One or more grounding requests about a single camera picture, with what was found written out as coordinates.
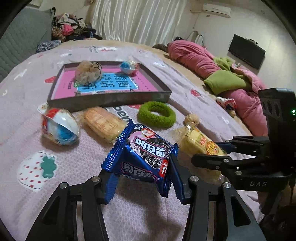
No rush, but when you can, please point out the grey quilted headboard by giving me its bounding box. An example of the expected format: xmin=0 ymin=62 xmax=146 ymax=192
xmin=1 ymin=7 xmax=56 ymax=80

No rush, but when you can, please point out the white air conditioner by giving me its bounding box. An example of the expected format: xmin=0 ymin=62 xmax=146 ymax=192
xmin=202 ymin=4 xmax=231 ymax=18

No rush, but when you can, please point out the purple strawberry print bedsheet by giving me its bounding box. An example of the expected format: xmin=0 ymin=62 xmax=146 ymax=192
xmin=1 ymin=47 xmax=249 ymax=240

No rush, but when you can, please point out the green fuzzy hair scrunchie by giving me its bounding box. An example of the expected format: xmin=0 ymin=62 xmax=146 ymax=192
xmin=137 ymin=101 xmax=176 ymax=128

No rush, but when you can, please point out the beige mesh drawstring pouch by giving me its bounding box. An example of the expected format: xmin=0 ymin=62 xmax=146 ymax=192
xmin=75 ymin=60 xmax=103 ymax=85

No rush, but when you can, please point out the blue oreo cookie packet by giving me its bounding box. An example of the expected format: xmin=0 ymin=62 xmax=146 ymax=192
xmin=101 ymin=120 xmax=179 ymax=203

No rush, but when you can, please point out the pink and blue book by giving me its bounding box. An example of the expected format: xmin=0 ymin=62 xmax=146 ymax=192
xmin=51 ymin=67 xmax=158 ymax=99

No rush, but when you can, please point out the white satin curtain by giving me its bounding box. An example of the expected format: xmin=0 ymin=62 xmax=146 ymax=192
xmin=90 ymin=0 xmax=187 ymax=46

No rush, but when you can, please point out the orange packaged rice cracker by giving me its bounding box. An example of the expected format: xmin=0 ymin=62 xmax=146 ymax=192
xmin=76 ymin=106 xmax=127 ymax=144

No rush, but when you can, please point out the dark shallow box tray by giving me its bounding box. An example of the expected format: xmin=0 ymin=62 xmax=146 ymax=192
xmin=47 ymin=61 xmax=171 ymax=113

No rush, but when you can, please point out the small red white doll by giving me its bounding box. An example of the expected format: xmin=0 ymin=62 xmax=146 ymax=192
xmin=216 ymin=96 xmax=237 ymax=117

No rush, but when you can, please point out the black wall television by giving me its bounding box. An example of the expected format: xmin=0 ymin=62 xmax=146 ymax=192
xmin=228 ymin=35 xmax=266 ymax=69

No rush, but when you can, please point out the red white blue toy egg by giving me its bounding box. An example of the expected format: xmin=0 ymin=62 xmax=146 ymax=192
xmin=37 ymin=103 xmax=80 ymax=146

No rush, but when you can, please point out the blue patterned cloth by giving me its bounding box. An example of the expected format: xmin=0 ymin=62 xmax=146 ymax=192
xmin=36 ymin=40 xmax=62 ymax=53

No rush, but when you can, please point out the pile of clothes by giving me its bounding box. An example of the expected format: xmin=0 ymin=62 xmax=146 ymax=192
xmin=51 ymin=13 xmax=103 ymax=43

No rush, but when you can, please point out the pink quilted duvet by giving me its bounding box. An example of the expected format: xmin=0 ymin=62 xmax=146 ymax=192
xmin=168 ymin=40 xmax=268 ymax=136

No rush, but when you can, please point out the walnut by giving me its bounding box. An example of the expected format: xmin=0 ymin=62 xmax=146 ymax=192
xmin=184 ymin=113 xmax=200 ymax=126

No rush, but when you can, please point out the yellow packaged corn snack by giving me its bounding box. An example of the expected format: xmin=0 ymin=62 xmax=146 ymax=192
xmin=171 ymin=123 xmax=227 ymax=157

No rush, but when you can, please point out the green fleece blanket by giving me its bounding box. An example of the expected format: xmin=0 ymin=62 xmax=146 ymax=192
xmin=204 ymin=57 xmax=252 ymax=96

